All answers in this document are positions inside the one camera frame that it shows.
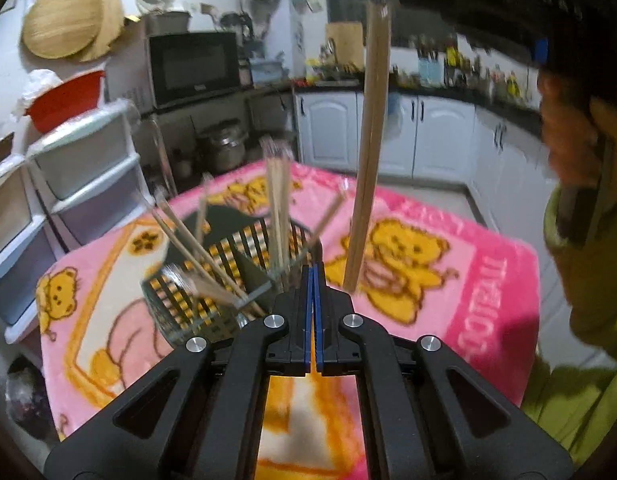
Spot white kitchen cabinets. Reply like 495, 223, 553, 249
292, 87, 560, 272

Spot black microwave oven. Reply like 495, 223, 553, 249
145, 31, 242, 109

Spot person's green jacket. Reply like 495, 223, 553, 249
520, 354, 617, 472

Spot black kitchen countertop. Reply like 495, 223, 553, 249
292, 77, 545, 128

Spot wooden cutting board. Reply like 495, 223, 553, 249
325, 20, 365, 69

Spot person's right hand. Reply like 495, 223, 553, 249
537, 67, 617, 186

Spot chopstick pair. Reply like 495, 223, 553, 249
341, 0, 393, 294

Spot bunch of chopsticks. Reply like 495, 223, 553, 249
151, 135, 350, 319

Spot red plastic basin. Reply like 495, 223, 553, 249
24, 70, 107, 134

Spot black trash bin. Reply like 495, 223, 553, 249
5, 357, 54, 442

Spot metal shelf rack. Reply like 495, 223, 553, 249
140, 84, 297, 197

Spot pink printed blanket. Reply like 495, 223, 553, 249
35, 159, 540, 480

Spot blue knife holder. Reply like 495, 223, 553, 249
418, 54, 444, 86

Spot dark kettle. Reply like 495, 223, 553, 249
220, 11, 254, 41

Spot blue plastic tray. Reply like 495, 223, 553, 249
248, 59, 284, 84

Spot round bamboo tray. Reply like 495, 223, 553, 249
20, 0, 102, 59
81, 0, 126, 64

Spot green plastic utensil basket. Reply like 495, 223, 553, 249
140, 204, 324, 349

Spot white plastic bag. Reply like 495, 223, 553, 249
10, 68, 64, 121

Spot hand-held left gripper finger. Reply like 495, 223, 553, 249
313, 262, 574, 480
43, 262, 313, 480

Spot steel cooking pot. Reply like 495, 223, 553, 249
198, 119, 250, 174

